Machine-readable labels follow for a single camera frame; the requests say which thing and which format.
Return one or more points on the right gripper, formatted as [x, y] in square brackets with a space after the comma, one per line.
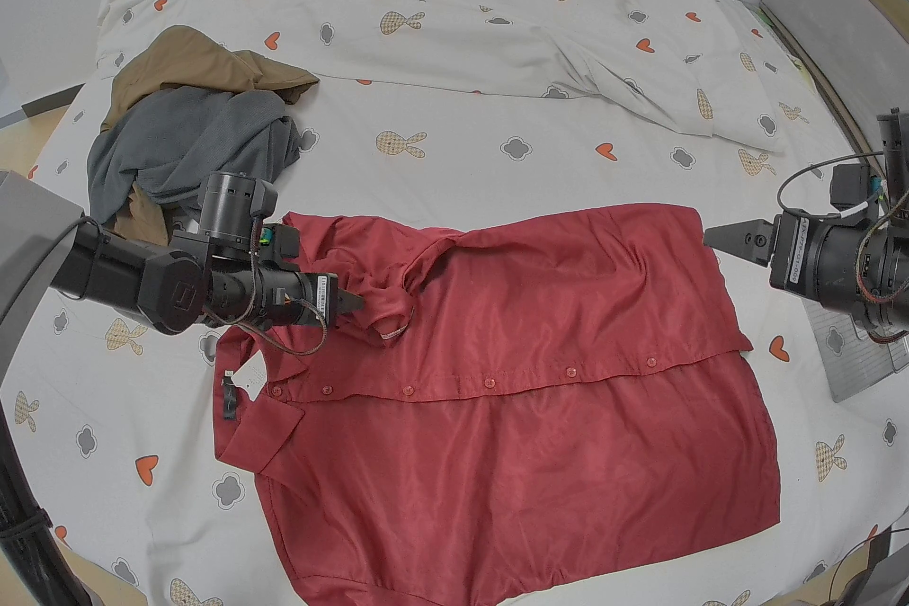
[838, 262]

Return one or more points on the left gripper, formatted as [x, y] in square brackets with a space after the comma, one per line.
[298, 287]

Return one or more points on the red shirt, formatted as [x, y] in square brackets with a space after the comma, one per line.
[497, 447]

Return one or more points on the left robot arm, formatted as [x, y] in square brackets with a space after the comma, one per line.
[106, 269]

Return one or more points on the clear plastic box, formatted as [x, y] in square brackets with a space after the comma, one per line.
[852, 362]

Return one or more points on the bed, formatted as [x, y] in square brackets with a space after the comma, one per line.
[497, 177]

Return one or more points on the grey garment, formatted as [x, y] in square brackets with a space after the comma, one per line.
[206, 141]

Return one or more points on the white printed quilt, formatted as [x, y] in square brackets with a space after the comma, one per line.
[461, 42]

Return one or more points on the brown garment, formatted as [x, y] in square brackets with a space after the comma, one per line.
[192, 56]

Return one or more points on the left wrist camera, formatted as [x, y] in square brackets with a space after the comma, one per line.
[287, 244]

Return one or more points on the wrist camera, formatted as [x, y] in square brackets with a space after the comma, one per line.
[287, 244]
[849, 188]

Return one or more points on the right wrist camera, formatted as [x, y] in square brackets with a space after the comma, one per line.
[849, 188]

